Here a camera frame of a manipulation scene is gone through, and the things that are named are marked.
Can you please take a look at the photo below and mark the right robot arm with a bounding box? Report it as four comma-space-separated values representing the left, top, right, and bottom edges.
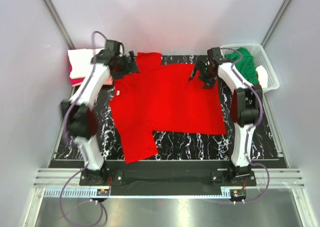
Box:
189, 47, 263, 186

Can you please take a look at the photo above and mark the green t-shirt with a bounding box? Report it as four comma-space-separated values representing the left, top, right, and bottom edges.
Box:
235, 47, 259, 85

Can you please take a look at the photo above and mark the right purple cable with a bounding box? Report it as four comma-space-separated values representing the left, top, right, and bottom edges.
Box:
224, 49, 270, 204

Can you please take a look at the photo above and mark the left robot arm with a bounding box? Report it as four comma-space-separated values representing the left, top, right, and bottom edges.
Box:
60, 39, 139, 185

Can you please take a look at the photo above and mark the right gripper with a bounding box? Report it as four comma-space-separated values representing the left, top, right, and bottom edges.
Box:
187, 59, 216, 89

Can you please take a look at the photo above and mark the purple cable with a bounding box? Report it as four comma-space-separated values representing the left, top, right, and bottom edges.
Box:
224, 49, 270, 204
59, 31, 109, 226

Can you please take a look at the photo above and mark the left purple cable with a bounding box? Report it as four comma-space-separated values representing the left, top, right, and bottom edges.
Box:
59, 31, 109, 226

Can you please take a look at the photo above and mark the white cloth in basket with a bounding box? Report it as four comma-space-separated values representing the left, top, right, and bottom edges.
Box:
256, 65, 268, 89

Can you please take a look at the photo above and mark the magenta folded t-shirt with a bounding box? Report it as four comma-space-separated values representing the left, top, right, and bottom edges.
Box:
69, 64, 87, 86

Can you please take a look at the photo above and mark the aluminium frame rail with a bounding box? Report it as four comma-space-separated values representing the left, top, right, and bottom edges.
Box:
33, 168, 305, 189

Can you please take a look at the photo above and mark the right small circuit board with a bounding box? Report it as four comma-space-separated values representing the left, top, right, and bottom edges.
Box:
232, 189, 247, 198

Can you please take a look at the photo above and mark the small circuit board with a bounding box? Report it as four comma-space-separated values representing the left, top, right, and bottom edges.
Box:
96, 188, 110, 197
232, 189, 247, 198

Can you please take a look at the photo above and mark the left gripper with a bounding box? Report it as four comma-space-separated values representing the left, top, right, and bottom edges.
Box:
112, 51, 140, 81

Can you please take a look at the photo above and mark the left small circuit board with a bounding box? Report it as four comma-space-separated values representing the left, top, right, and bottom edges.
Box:
96, 188, 110, 197

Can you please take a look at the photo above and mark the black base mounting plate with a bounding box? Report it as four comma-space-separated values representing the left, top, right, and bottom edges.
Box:
79, 160, 257, 187

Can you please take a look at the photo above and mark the white plastic basket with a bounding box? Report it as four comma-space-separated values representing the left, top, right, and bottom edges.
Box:
220, 43, 280, 93

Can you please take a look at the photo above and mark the bright red t-shirt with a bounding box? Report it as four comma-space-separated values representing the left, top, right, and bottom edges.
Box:
109, 52, 227, 164

